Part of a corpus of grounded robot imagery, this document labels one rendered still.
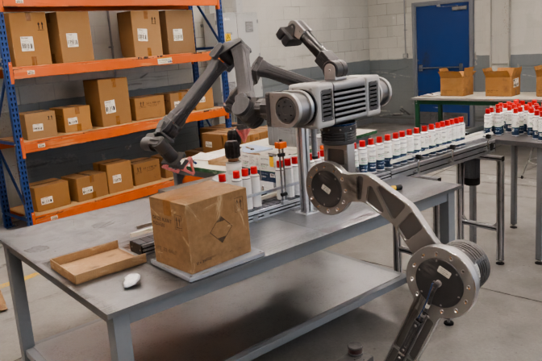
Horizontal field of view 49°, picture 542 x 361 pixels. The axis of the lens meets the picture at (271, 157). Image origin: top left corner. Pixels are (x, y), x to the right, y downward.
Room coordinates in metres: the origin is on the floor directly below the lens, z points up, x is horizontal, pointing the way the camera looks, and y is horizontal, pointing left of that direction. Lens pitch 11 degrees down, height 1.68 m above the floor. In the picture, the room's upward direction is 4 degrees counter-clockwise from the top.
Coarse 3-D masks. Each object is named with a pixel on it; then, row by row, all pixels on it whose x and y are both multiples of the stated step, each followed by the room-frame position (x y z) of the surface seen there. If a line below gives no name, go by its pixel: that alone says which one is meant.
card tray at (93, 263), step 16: (64, 256) 2.35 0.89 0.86; (80, 256) 2.39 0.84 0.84; (96, 256) 2.41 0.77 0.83; (112, 256) 2.39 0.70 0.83; (128, 256) 2.38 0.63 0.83; (144, 256) 2.30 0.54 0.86; (64, 272) 2.20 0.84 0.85; (80, 272) 2.23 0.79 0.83; (96, 272) 2.17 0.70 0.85; (112, 272) 2.21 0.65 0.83
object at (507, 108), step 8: (496, 104) 4.52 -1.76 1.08; (504, 104) 4.53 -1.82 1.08; (512, 104) 4.45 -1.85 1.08; (520, 104) 4.48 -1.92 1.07; (528, 104) 4.40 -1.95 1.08; (536, 104) 4.39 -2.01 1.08; (504, 112) 4.52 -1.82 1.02; (512, 112) 4.37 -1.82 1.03; (504, 120) 4.52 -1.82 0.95; (504, 128) 4.52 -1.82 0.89
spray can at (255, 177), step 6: (252, 168) 2.83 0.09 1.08; (252, 174) 2.83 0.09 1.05; (258, 174) 2.84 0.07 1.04; (252, 180) 2.82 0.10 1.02; (258, 180) 2.83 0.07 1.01; (252, 186) 2.82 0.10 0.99; (258, 186) 2.83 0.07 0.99; (252, 192) 2.82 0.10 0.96; (252, 198) 2.83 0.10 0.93; (258, 198) 2.82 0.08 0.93; (252, 204) 2.83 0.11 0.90; (258, 204) 2.82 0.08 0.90
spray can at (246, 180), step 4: (244, 168) 2.81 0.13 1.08; (244, 172) 2.79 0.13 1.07; (244, 176) 2.79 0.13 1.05; (248, 176) 2.80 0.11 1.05; (244, 180) 2.78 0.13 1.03; (248, 180) 2.79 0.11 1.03; (244, 184) 2.78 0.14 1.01; (248, 184) 2.79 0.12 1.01; (248, 188) 2.79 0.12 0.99; (248, 192) 2.78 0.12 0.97; (248, 200) 2.78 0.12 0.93; (248, 204) 2.78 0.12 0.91; (248, 208) 2.78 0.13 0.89; (252, 208) 2.80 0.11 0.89
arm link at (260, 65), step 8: (256, 64) 2.58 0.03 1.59; (264, 64) 2.58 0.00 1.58; (272, 64) 2.58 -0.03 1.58; (256, 72) 2.57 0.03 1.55; (264, 72) 2.56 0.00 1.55; (272, 72) 2.56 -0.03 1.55; (280, 72) 2.56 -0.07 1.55; (288, 72) 2.56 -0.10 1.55; (256, 80) 2.62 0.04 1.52; (280, 80) 2.56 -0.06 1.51; (288, 80) 2.54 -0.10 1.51; (296, 80) 2.53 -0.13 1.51; (304, 80) 2.53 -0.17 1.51; (312, 80) 2.53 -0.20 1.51
